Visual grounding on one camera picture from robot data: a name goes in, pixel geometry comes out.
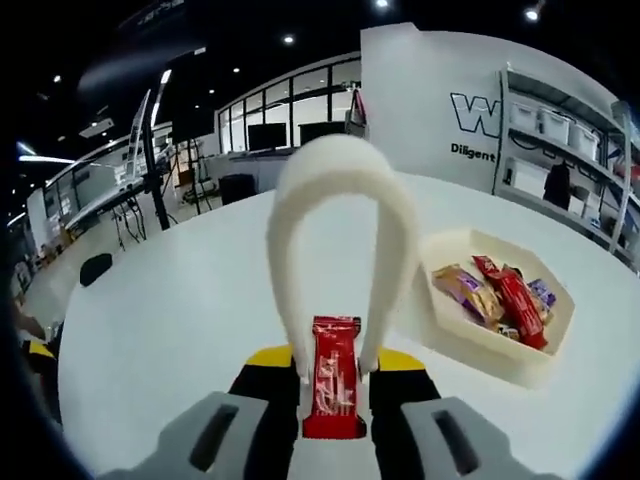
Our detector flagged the gold snack food packet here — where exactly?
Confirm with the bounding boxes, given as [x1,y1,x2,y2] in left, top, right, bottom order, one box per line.
[432,264,484,304]

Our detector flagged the white food tongs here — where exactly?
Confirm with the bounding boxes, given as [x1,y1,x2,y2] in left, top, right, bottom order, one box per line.
[264,133,419,416]

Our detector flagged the cream hexagonal food container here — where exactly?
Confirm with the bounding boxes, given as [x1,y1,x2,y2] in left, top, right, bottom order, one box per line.
[417,227,576,390]

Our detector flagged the black bag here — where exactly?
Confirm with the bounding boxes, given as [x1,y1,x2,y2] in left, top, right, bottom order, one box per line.
[543,162,572,211]

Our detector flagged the white lettered partition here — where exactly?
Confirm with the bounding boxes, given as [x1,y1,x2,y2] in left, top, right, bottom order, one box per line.
[359,27,509,197]

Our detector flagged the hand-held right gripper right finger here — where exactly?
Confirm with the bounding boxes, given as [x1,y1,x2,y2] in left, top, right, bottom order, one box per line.
[367,348,554,480]

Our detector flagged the group of ceiling spotlights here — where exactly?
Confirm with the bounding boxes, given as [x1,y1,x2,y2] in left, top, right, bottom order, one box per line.
[52,0,546,86]

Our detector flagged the purple snack food packet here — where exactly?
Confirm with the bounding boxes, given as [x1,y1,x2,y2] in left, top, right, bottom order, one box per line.
[528,278,558,324]

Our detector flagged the white box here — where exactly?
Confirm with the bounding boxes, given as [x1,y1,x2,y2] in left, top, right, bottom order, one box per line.
[505,157,549,200]

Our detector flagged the grey hanging bag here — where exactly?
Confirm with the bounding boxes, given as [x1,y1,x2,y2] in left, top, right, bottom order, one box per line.
[344,88,371,142]

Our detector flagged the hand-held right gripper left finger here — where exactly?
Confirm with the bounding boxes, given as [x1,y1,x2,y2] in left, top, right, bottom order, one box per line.
[94,345,302,480]

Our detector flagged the long display counter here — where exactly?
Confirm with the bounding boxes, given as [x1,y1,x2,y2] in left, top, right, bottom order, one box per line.
[214,148,301,201]

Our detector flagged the tilted monitor on stand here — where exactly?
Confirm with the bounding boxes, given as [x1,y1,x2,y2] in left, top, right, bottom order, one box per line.
[127,88,174,231]

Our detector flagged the black office chair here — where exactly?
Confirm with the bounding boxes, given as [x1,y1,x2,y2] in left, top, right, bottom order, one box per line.
[79,253,113,288]
[218,173,260,207]

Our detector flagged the grey metal shelving rack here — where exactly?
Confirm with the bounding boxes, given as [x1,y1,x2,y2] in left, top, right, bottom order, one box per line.
[492,67,640,274]

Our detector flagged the group of white storage bins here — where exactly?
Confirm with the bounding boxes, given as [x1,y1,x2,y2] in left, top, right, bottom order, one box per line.
[509,104,601,161]

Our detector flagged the brown snack food packet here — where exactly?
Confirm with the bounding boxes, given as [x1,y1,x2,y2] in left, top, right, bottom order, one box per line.
[464,284,505,329]

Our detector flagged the black monitor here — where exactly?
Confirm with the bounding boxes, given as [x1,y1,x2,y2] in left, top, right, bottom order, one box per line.
[248,123,288,151]
[298,121,347,149]

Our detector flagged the black hanging banner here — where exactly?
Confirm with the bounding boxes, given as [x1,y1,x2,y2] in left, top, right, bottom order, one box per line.
[79,0,207,94]

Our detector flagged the red snack food packet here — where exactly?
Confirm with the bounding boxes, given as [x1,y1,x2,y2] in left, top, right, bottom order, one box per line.
[471,254,550,350]
[301,314,369,441]

